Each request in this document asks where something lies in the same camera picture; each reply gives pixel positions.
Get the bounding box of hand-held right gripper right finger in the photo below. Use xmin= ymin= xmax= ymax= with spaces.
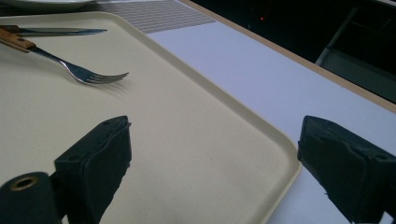
xmin=296 ymin=115 xmax=396 ymax=224

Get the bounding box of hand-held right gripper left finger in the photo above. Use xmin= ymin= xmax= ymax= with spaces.
xmin=53 ymin=115 xmax=133 ymax=224

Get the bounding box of wooden handled fork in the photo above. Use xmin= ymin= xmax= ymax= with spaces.
xmin=0 ymin=27 xmax=130 ymax=86

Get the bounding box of beige plastic tray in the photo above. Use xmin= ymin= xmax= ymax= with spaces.
xmin=0 ymin=11 xmax=303 ymax=224

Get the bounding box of wooden handled knife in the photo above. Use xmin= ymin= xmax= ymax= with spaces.
xmin=0 ymin=24 xmax=108 ymax=37

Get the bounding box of white round plate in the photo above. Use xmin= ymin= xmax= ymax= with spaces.
xmin=0 ymin=0 xmax=95 ymax=10

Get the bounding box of wooden table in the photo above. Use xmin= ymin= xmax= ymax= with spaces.
xmin=178 ymin=0 xmax=396 ymax=115

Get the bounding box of grey striped woven placemat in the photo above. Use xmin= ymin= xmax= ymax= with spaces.
xmin=0 ymin=0 xmax=217 ymax=35

